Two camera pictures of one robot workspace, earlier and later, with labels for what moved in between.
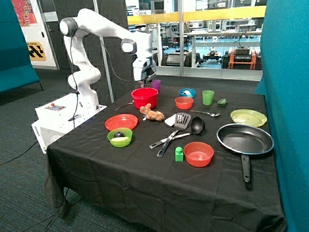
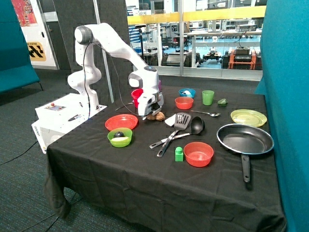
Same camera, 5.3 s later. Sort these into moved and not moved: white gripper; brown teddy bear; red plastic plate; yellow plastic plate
Moved: white gripper
Not moved: red plastic plate; yellow plastic plate; brown teddy bear
